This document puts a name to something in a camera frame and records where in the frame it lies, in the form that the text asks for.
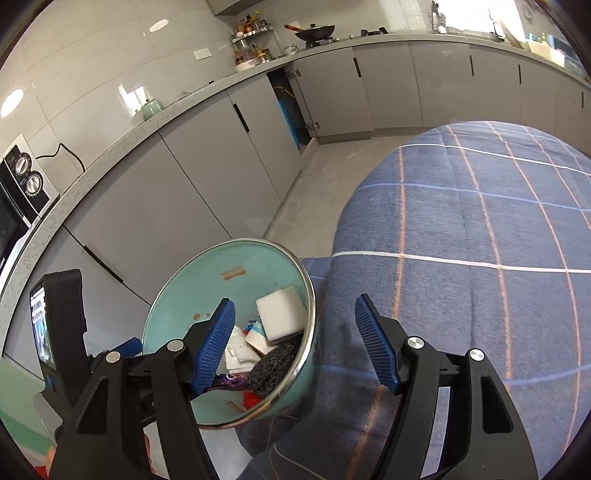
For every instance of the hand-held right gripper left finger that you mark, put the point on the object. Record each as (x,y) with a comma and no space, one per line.
(217,346)

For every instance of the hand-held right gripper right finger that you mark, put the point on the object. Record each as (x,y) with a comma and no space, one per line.
(376,346)

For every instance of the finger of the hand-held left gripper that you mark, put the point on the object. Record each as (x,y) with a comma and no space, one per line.
(127,346)

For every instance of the white tissue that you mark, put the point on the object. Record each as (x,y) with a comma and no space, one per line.
(238,353)

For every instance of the purple plastic wrapper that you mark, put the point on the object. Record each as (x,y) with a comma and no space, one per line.
(228,382)

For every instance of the white paper sheet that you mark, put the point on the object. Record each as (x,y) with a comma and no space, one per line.
(256,344)

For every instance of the black foam net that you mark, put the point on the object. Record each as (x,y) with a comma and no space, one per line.
(272,364)

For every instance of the white foam block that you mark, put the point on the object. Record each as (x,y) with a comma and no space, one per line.
(281,311)

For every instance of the teal enamel bin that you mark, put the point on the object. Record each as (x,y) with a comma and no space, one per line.
(207,272)

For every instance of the green white cloth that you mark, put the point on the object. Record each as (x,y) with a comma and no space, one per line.
(23,406)

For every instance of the black silver microwave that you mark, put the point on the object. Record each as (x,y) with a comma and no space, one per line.
(23,184)

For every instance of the round table with blue cloth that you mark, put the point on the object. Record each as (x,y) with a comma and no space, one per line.
(461,207)

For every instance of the green ceramic teapot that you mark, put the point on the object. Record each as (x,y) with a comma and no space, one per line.
(150,110)

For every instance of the blue canister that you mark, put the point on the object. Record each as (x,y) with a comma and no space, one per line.
(288,122)

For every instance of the grey base cabinets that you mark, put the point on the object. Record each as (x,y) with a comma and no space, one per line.
(392,87)

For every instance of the white bowl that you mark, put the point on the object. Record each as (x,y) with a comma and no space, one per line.
(243,64)

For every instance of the small glass jar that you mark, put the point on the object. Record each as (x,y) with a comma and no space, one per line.
(288,49)

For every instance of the metal spice rack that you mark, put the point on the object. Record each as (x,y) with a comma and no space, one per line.
(251,39)

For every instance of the gas stove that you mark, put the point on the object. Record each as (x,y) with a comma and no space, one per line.
(351,37)

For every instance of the black wok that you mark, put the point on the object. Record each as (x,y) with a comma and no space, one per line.
(316,32)

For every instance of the utensil rack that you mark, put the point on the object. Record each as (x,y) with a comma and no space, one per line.
(441,18)

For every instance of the leaning metal tray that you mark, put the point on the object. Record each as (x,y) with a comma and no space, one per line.
(510,34)

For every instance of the grey upper cabinets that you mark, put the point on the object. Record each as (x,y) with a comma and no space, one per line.
(231,5)

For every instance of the white plastic basin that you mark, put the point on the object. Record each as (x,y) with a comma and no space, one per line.
(547,48)

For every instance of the metal faucet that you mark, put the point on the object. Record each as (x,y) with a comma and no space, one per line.
(496,23)

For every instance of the white wall socket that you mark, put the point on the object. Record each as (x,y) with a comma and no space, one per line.
(202,53)

